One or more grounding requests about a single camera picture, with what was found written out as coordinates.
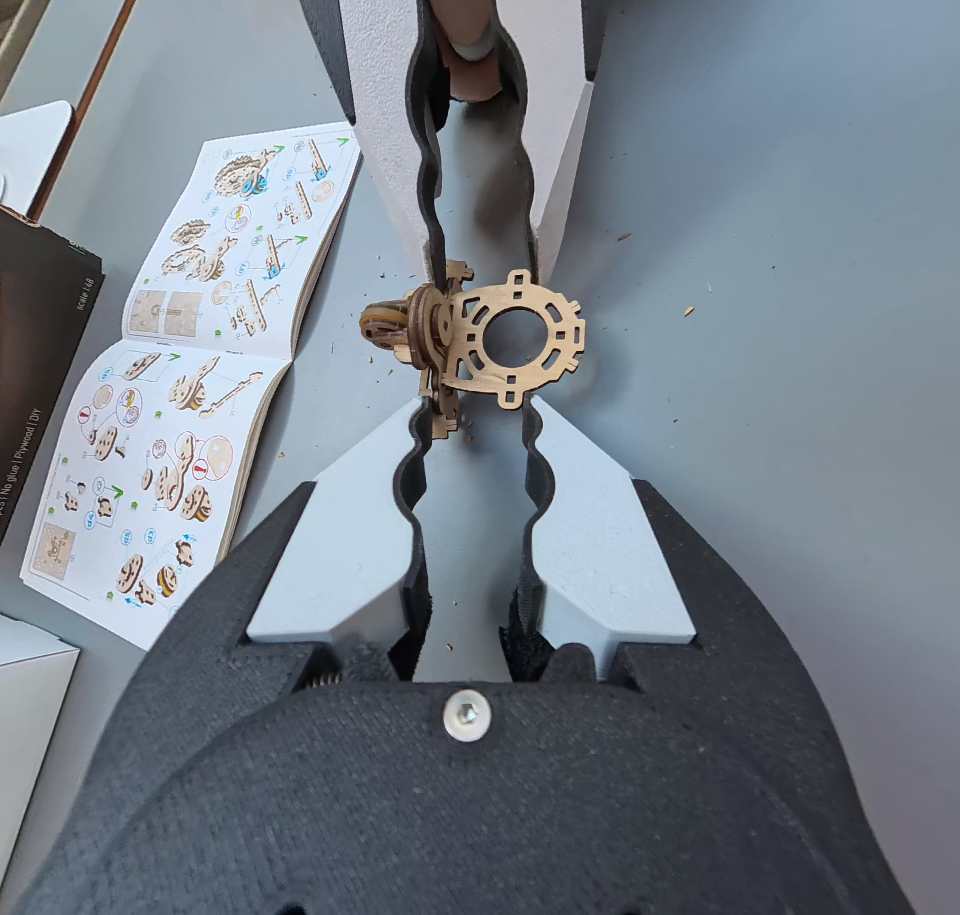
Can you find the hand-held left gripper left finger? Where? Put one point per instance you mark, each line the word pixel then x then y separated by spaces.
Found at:
pixel 337 555

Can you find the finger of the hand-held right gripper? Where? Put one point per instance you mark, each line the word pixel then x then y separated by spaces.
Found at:
pixel 559 105
pixel 379 67

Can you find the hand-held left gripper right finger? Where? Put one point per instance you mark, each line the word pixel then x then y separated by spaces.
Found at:
pixel 600 555

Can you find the white rounded panel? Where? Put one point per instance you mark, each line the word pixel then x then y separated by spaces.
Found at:
pixel 30 150

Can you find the black cardboard box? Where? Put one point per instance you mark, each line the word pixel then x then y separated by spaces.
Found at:
pixel 37 345

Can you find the wooden plywood model assembly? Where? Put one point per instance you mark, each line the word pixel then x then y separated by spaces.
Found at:
pixel 465 330

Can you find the white cardboard box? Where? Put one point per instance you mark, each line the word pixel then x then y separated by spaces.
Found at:
pixel 30 720

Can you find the open instruction booklet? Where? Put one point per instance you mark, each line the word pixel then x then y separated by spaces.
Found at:
pixel 195 345

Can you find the person's right hand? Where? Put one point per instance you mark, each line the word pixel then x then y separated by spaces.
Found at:
pixel 469 7

